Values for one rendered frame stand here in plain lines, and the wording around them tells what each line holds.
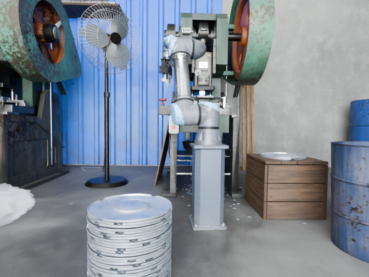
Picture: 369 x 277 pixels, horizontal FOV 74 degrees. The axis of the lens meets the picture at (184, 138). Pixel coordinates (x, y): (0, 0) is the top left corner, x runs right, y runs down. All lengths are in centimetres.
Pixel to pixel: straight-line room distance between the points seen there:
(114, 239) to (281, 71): 323
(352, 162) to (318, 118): 262
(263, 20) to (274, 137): 194
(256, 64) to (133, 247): 162
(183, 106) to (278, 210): 84
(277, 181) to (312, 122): 232
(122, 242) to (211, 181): 66
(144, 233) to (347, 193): 89
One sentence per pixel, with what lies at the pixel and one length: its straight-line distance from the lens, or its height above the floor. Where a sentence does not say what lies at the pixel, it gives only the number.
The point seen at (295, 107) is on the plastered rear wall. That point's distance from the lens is 371.
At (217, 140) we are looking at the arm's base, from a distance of 132.
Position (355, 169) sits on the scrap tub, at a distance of 126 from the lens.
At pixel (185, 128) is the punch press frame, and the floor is 53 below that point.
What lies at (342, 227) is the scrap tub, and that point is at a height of 11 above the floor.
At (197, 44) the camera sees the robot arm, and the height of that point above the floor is 102.
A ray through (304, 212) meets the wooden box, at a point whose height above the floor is 5.
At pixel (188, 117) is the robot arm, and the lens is 129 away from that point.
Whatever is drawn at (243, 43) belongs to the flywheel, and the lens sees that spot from 231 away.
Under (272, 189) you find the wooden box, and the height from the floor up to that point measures 18.
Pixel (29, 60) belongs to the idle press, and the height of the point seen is 103.
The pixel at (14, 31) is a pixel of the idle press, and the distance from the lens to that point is 224.
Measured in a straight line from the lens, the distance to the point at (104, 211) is 89.
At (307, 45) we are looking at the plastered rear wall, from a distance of 391.
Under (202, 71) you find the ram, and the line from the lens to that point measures 215.
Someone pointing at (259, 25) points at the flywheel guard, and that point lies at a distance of 199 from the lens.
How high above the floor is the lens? 55
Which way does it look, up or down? 3 degrees down
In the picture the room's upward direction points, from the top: 1 degrees clockwise
